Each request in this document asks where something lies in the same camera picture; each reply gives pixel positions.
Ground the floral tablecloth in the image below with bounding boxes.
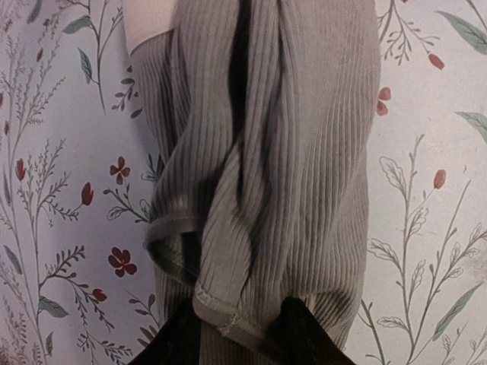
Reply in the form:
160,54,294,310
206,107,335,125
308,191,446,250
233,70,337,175
1,1,486,364

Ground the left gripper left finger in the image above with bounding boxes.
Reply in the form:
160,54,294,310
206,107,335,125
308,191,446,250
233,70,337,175
131,300,201,365

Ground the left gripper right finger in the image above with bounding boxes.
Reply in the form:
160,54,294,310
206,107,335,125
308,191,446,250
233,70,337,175
277,297,354,365

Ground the taupe underwear cream waistband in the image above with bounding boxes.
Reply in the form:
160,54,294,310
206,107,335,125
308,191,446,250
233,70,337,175
122,1,380,364

